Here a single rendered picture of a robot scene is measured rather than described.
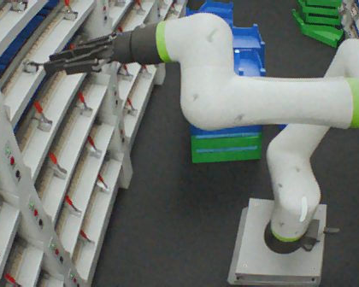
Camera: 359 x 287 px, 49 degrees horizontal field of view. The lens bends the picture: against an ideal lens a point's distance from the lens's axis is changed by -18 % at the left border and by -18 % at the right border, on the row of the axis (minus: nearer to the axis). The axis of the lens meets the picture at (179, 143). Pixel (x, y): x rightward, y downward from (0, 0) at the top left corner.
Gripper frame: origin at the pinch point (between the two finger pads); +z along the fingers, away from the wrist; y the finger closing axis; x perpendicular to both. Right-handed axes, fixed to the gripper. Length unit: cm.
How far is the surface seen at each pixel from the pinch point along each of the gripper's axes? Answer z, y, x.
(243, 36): -23, 118, -69
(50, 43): 9.5, 12.6, -0.4
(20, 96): 8.0, -9.7, -1.3
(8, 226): 11.7, -33.7, -20.1
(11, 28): 3.3, -8.1, 16.9
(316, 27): -68, 196, -108
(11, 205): 12.8, -27.7, -19.3
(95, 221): 24, 11, -76
